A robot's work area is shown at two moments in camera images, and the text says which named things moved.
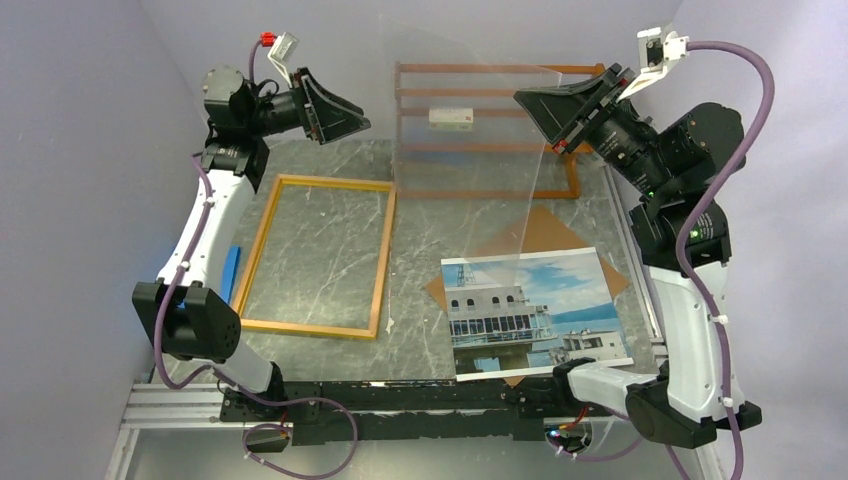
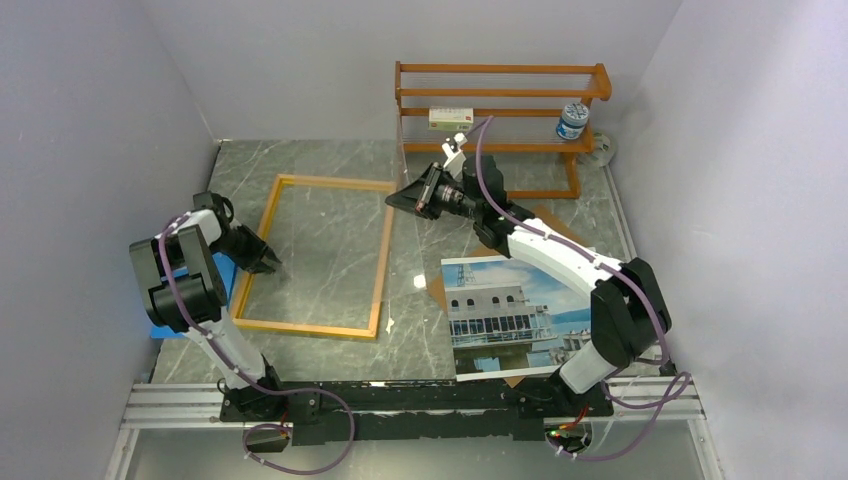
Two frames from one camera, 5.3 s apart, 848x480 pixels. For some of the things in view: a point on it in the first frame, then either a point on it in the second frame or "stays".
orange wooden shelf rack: [566, 69] stays
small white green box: [451, 119] stays
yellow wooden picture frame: [336, 331] stays
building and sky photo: [517, 315] stays
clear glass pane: [467, 158] -> [333, 238]
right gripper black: [562, 112] -> [418, 197]
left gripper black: [327, 118] -> [258, 250]
